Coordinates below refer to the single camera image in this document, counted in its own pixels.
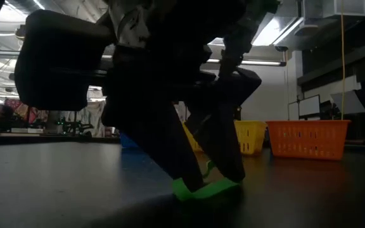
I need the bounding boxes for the orange plastic basket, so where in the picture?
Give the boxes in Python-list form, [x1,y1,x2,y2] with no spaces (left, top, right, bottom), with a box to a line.
[266,119,352,162]

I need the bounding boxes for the white ceiling box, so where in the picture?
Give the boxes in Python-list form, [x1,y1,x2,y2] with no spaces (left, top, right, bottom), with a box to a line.
[323,0,365,19]

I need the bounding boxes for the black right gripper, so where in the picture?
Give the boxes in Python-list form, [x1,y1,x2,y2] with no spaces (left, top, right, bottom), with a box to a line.
[101,0,263,193]

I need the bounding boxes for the yellow plastic basket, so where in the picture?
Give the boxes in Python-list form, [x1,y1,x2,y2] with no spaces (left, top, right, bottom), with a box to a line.
[182,120,269,156]

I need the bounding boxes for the white board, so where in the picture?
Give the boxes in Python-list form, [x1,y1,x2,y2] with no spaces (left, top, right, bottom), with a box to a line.
[297,94,322,118]
[288,100,300,122]

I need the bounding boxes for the green rubber band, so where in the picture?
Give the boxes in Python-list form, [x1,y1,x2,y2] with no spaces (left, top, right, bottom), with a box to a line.
[171,160,243,203]

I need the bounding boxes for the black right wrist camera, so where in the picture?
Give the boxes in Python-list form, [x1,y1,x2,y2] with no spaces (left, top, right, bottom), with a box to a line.
[13,8,115,112]

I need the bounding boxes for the grey cloth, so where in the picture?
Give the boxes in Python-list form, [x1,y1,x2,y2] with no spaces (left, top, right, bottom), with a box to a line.
[70,100,108,138]

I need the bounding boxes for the blue plastic basket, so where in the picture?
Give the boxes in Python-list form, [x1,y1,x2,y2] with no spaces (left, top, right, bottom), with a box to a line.
[118,132,139,149]

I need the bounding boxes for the colourful patterned quilt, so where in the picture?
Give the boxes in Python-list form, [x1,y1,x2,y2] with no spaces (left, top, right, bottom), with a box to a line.
[4,98,49,125]

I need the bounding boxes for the grey panel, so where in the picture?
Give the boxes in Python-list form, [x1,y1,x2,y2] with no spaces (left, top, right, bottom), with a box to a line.
[329,89,365,115]

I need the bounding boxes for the person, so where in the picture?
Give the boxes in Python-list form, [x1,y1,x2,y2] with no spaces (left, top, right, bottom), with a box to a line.
[0,104,16,128]

